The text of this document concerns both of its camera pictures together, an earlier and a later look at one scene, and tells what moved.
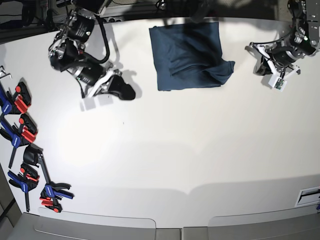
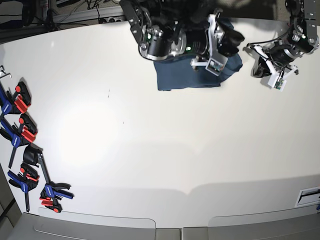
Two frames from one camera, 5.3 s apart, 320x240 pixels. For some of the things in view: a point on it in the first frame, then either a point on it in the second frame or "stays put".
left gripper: (95, 77) -> (223, 40)
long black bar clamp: (51, 191) stays put
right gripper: (278, 56) stays put
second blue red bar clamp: (25, 132) stays put
